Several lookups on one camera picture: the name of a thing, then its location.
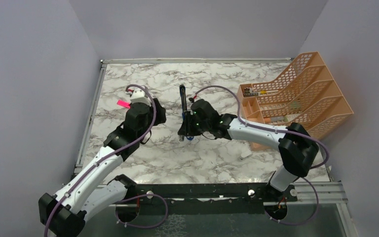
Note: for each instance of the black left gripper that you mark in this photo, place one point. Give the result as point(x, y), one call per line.
point(160, 117)

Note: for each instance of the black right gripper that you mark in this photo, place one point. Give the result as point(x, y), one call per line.
point(186, 129)

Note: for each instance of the blue stapler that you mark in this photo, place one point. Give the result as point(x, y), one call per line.
point(182, 91)

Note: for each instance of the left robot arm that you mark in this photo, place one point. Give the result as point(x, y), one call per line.
point(66, 212)

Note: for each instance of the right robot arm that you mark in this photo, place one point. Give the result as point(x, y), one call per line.
point(296, 148)

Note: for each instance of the pink flat plastic bar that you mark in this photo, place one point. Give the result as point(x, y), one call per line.
point(123, 104)

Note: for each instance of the black piano keyboard ruler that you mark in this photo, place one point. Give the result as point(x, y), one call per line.
point(249, 92)

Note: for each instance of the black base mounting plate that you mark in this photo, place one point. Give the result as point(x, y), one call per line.
point(202, 199)

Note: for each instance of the peach plastic desk organizer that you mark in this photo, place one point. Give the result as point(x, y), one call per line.
point(305, 92)

